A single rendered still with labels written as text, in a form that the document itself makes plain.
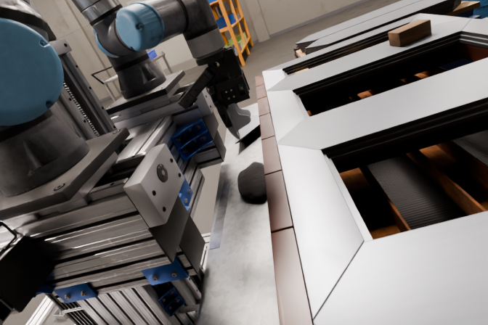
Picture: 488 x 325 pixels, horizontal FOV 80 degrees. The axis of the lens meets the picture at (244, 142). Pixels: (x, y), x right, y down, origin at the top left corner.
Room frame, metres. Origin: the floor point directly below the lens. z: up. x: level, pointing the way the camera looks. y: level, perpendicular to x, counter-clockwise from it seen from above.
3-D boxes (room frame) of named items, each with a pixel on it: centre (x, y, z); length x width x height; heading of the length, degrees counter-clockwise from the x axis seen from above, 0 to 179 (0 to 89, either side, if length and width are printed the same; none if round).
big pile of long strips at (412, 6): (1.54, -0.87, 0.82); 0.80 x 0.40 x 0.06; 80
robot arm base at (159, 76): (1.01, 0.23, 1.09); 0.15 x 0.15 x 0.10
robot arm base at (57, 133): (0.53, 0.35, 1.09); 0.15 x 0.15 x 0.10
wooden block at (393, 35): (0.98, -0.68, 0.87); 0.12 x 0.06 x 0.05; 91
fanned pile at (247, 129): (1.21, -0.06, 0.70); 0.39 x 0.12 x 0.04; 170
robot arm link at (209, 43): (0.67, -0.01, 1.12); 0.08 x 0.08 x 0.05
